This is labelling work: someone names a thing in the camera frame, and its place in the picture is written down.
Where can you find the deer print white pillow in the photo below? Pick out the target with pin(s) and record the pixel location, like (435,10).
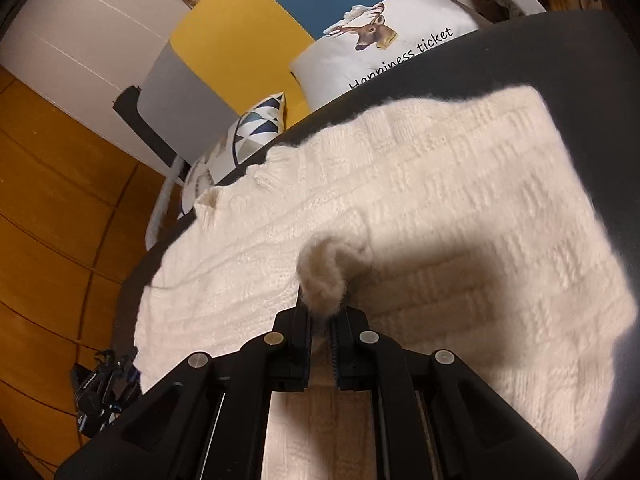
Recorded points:
(340,65)

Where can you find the grey yellow blue sofa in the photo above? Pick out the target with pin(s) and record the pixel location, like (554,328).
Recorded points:
(240,25)

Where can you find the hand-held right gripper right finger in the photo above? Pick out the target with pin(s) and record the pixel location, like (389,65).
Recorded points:
(345,355)

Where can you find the rolled black mat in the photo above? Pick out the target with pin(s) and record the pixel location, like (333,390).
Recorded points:
(140,115)

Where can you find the white knit sweater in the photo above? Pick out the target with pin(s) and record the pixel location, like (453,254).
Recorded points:
(450,185)

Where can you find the orange wooden wardrobe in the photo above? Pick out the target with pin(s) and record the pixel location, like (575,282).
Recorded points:
(60,210)

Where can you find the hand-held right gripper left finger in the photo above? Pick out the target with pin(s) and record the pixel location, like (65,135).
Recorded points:
(295,350)

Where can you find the geometric print pillow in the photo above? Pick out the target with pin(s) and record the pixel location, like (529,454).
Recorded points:
(250,130)

